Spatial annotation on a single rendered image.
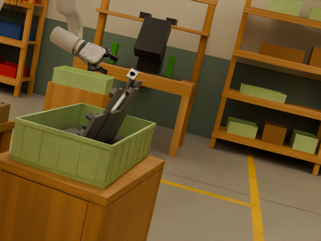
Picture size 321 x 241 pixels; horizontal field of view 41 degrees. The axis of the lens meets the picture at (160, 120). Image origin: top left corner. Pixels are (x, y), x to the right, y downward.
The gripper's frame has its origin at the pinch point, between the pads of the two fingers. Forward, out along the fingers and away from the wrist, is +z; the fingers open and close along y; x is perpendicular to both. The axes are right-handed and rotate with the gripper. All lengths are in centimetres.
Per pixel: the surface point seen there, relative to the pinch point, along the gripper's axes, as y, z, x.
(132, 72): 1.1, 10.9, -1.9
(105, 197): -62, 35, -15
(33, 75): 210, -231, 427
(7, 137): -47, -25, 25
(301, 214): 108, 174, 217
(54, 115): -31.7, -9.3, 10.8
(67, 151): -53, 12, -12
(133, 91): -13.6, 19.0, -10.8
